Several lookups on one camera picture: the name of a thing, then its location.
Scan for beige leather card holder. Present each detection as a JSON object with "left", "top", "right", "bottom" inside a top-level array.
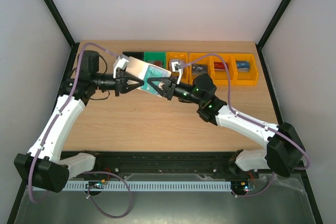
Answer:
[{"left": 126, "top": 57, "right": 172, "bottom": 96}]

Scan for black frame post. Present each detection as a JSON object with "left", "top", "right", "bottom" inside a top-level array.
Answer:
[
  {"left": 256, "top": 0, "right": 308, "bottom": 48},
  {"left": 27, "top": 0, "right": 79, "bottom": 50}
]

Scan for white slotted cable duct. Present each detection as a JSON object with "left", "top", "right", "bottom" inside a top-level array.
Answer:
[{"left": 30, "top": 180, "right": 232, "bottom": 191}]

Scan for black frame post right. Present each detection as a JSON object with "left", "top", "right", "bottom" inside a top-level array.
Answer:
[{"left": 256, "top": 0, "right": 308, "bottom": 48}]

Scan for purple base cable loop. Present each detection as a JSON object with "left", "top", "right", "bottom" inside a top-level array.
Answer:
[{"left": 86, "top": 173, "right": 132, "bottom": 218}]

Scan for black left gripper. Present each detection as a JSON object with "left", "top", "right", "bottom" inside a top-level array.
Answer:
[{"left": 91, "top": 69, "right": 144, "bottom": 97}]

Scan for black frame post left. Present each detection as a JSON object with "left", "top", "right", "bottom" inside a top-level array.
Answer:
[{"left": 27, "top": 0, "right": 79, "bottom": 50}]

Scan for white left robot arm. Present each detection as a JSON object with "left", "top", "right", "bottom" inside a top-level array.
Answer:
[{"left": 14, "top": 50, "right": 143, "bottom": 193}]

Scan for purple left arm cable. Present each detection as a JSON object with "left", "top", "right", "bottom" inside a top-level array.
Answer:
[{"left": 27, "top": 41, "right": 121, "bottom": 204}]

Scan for black storage bin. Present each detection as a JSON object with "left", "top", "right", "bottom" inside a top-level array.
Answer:
[{"left": 122, "top": 51, "right": 144, "bottom": 60}]

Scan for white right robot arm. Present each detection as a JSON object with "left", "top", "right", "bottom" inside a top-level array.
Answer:
[{"left": 146, "top": 74, "right": 304, "bottom": 178}]

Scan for grey cards in bin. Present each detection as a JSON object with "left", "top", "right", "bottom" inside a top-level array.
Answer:
[{"left": 192, "top": 64, "right": 208, "bottom": 76}]

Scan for red white card green bin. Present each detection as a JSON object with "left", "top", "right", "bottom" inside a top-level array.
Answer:
[{"left": 151, "top": 60, "right": 163, "bottom": 68}]

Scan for red card in bin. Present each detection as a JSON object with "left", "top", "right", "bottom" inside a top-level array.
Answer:
[{"left": 214, "top": 62, "right": 228, "bottom": 71}]

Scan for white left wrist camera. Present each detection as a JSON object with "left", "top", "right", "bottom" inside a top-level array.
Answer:
[{"left": 113, "top": 54, "right": 129, "bottom": 78}]

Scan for blue cards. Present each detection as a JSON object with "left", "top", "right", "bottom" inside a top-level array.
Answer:
[{"left": 139, "top": 65, "right": 171, "bottom": 96}]

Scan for green storage bin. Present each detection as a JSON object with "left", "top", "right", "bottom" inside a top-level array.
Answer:
[{"left": 144, "top": 51, "right": 166, "bottom": 69}]

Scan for yellow storage bin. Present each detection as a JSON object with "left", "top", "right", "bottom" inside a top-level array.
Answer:
[
  {"left": 210, "top": 54, "right": 236, "bottom": 86},
  {"left": 166, "top": 51, "right": 189, "bottom": 84},
  {"left": 188, "top": 52, "right": 213, "bottom": 83},
  {"left": 233, "top": 54, "right": 259, "bottom": 86}
]

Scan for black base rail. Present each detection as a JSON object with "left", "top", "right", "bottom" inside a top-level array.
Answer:
[{"left": 56, "top": 151, "right": 274, "bottom": 183}]

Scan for blue card in bin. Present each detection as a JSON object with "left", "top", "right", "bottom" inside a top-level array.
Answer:
[{"left": 236, "top": 61, "right": 250, "bottom": 72}]

